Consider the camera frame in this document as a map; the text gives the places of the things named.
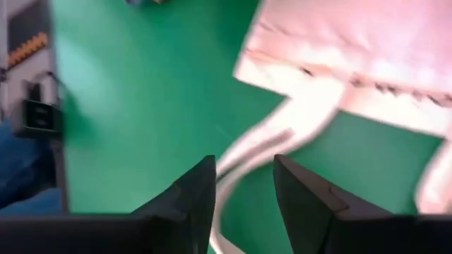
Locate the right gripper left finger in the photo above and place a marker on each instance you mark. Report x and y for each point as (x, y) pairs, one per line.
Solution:
(197, 197)

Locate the large blue object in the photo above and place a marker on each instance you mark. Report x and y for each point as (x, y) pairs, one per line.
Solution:
(21, 169)

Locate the orange ridged strip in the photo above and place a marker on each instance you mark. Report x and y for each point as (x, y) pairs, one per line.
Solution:
(28, 49)

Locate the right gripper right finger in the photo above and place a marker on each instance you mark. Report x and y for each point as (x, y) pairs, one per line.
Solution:
(303, 201)

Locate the cream canvas tote bag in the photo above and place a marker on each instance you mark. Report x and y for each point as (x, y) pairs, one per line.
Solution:
(353, 53)

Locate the small black camera box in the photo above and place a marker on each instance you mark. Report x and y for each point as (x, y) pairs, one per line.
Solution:
(40, 118)

